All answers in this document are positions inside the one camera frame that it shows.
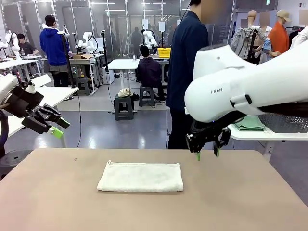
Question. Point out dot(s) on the cardboard box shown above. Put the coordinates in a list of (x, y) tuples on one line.
[(81, 56)]

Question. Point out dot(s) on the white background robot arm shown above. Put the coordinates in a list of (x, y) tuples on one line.
[(146, 36), (14, 42), (89, 43)]

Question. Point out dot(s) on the green folded towel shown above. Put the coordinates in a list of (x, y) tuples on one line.
[(250, 125)]

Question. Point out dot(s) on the mannequin in blue floral shirt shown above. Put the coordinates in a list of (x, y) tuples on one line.
[(267, 45)]

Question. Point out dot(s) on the person in navy jacket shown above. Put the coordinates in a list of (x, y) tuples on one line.
[(185, 60)]

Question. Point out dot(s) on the mannequin in grey hoodie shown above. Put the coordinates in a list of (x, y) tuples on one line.
[(243, 41)]

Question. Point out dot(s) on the white terry towel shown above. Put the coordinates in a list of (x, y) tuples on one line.
[(140, 176)]

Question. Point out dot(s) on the mannequin in orange jacket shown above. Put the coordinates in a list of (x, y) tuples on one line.
[(279, 38)]

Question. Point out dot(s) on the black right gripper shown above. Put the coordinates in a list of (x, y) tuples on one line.
[(202, 134)]

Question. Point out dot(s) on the grey plastic step stool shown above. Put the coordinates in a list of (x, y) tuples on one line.
[(146, 95), (124, 108), (83, 84)]

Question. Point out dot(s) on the grey workbench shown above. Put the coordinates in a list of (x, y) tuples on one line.
[(81, 62)]

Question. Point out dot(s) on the clothes rack with dark garments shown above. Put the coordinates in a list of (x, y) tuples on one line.
[(294, 33)]

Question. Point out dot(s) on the person in grey t-shirt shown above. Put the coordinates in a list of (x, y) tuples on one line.
[(25, 48)]

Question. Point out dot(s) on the black camera tripod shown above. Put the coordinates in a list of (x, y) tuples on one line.
[(252, 41), (66, 53)]

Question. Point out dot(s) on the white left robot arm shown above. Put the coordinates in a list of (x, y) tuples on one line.
[(7, 86)]

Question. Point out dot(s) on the yellow plastic basket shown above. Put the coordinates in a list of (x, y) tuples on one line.
[(164, 51)]

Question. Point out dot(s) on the black stand pole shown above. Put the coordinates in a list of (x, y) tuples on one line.
[(104, 48)]

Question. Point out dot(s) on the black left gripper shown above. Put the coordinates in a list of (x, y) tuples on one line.
[(29, 108)]

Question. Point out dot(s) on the grey plastic lattice basket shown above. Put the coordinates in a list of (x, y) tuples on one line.
[(284, 122)]

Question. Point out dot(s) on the black round stool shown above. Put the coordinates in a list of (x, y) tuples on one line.
[(14, 160)]

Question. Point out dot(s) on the seated person in dark jacket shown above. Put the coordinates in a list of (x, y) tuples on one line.
[(148, 69)]

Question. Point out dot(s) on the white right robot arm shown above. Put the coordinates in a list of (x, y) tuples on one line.
[(228, 79)]

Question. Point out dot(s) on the beige cloth bag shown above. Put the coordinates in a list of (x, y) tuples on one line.
[(124, 92)]

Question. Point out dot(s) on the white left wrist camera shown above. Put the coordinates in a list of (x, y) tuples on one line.
[(30, 87)]

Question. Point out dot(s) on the person in blue hoodie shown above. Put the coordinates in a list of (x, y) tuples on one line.
[(51, 45)]

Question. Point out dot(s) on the white table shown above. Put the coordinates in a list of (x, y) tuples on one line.
[(60, 93), (252, 135)]

